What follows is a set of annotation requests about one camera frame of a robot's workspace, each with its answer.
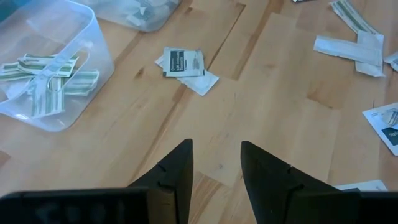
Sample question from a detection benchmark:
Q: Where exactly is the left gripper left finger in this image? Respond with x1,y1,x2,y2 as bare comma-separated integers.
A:
0,138,194,224

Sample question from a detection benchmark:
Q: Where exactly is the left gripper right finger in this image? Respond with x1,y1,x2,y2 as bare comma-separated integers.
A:
240,141,398,224

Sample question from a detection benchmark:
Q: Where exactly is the crumpled antiseptic wipe packet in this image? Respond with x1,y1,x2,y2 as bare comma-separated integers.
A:
381,108,398,127

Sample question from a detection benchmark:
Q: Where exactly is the plain white square packet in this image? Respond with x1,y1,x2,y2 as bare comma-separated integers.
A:
154,55,220,96

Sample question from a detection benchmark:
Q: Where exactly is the clear plastic bin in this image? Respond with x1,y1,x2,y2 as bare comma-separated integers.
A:
74,0,183,33
0,0,115,133

